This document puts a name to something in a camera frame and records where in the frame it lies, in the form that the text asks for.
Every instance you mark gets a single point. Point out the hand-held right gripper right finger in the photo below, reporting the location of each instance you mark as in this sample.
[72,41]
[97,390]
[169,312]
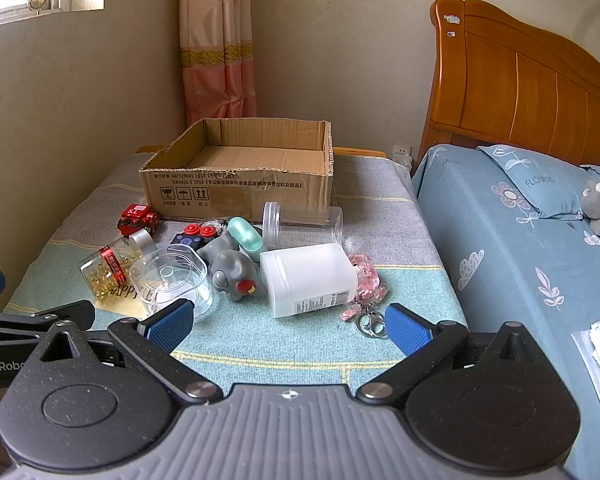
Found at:
[409,329]

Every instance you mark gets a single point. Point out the white power adapter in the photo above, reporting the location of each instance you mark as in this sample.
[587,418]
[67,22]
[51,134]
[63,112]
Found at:
[402,154]

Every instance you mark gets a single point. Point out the pink curtain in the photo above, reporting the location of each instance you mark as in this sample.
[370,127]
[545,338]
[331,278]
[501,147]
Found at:
[217,40]

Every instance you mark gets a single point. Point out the black toy cube red buttons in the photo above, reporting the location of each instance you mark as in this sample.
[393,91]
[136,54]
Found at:
[190,240]

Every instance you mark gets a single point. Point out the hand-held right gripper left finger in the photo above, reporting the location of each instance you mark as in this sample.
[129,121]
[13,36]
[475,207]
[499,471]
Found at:
[172,322]

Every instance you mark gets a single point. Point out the grey and green checked blanket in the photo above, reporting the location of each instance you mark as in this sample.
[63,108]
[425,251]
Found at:
[290,342]

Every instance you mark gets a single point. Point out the clear correction tape dispenser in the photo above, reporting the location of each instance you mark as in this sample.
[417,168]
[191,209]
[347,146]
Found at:
[211,223]

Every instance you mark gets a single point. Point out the brown cardboard box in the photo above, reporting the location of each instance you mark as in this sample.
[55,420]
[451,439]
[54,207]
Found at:
[240,190]

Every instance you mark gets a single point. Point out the grey elephant toy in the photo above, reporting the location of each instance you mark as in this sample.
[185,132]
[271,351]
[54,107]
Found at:
[232,270]

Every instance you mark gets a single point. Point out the glass bottle of gold capsules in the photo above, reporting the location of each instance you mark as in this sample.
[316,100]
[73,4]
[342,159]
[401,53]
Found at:
[111,265]

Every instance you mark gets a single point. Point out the clear cylindrical plastic jar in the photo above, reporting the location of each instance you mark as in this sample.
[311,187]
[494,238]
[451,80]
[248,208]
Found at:
[302,220]

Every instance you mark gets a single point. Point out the wooden table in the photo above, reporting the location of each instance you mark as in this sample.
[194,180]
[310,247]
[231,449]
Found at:
[360,152]

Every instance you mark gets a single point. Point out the clear square plastic container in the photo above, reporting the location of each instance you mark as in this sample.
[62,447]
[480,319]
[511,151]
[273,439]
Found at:
[172,277]

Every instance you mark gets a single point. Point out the white plastic bottle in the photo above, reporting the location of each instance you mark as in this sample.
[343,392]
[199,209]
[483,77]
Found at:
[307,280]

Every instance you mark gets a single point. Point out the wooden bed headboard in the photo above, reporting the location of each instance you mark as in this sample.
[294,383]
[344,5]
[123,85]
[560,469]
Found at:
[520,80]

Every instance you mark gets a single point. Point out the light blue plastic bag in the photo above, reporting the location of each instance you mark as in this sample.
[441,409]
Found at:
[545,185]

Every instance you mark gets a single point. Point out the blue floral bed sheet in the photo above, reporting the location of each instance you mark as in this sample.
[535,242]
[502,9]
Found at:
[500,285]

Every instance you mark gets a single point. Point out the red toy train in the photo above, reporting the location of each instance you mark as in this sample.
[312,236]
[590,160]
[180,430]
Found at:
[136,217]

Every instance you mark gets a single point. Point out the mint green oval case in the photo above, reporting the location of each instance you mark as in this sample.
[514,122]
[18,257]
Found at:
[245,237]

